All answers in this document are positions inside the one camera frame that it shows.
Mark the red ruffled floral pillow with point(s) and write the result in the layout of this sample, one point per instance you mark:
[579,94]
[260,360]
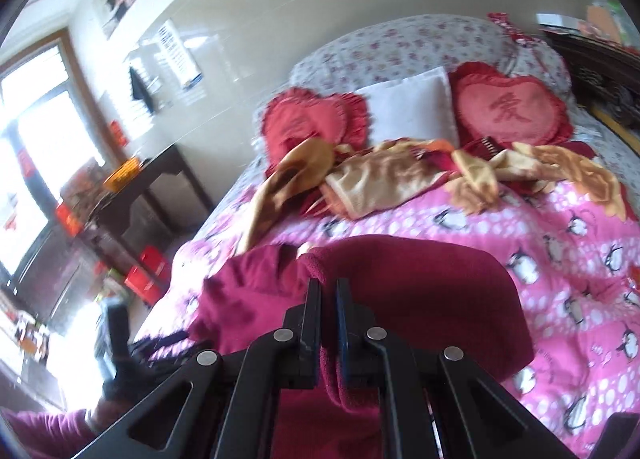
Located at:
[510,26]

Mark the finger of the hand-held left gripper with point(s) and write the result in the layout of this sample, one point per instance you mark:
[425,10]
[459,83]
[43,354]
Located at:
[117,334]

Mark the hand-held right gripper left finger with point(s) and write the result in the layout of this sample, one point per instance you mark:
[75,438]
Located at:
[314,324]

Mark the gold and red cloth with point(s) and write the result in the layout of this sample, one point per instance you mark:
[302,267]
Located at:
[380,174]

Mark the red heart-shaped pillow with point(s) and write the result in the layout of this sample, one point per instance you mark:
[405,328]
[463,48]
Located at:
[310,119]
[510,109]

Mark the floral grey pillow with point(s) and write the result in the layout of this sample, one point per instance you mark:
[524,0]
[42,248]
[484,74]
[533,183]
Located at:
[400,44]

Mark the red box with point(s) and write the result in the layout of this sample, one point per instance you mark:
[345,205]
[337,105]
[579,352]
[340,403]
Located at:
[152,259]
[142,284]

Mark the person's left forearm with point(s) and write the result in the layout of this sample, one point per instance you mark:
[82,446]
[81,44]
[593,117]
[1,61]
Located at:
[40,431]

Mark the wall calendar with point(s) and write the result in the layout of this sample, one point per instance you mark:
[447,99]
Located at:
[177,54]

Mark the dark carved wooden furniture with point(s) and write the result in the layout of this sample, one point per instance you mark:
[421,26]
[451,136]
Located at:
[590,64]

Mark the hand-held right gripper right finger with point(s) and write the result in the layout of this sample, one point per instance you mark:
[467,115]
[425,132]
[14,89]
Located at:
[342,329]

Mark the orange box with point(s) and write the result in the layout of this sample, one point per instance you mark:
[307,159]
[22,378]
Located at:
[122,174]

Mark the white pillow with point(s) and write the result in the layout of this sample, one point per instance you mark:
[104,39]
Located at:
[410,104]

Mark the red wall sticker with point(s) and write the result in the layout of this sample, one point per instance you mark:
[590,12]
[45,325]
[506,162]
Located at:
[117,131]

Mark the dark wooden table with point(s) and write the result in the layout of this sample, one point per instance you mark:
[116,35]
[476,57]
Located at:
[150,189]

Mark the floral bed sheet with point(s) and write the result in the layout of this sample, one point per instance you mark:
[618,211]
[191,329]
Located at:
[232,184]

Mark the window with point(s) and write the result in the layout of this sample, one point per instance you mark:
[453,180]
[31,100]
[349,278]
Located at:
[35,139]

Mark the dark hanging cloth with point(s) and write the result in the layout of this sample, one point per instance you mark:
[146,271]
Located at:
[140,89]

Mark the maroon knit garment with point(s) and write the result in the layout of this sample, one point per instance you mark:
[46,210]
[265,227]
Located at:
[425,289]

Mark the pink penguin blanket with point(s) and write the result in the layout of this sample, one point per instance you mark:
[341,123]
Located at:
[550,264]

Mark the white flat box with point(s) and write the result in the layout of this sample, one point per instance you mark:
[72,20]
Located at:
[552,20]

